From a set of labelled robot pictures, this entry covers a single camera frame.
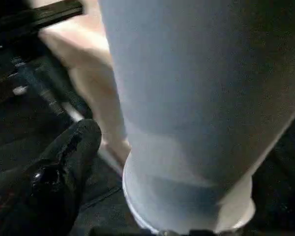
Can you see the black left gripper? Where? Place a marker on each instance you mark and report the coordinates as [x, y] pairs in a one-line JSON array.
[[43, 93]]

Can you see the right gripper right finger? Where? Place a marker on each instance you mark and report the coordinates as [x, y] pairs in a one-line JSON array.
[[285, 191]]

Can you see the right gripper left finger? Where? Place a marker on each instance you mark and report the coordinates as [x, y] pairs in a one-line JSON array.
[[59, 172]]

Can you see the white plastic table leg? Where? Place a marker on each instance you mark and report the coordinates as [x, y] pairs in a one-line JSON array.
[[199, 86]]

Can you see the black mat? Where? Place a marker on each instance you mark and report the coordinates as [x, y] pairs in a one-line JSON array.
[[19, 130]]

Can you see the black metal stand frame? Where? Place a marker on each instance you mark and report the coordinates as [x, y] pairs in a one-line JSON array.
[[39, 14]]

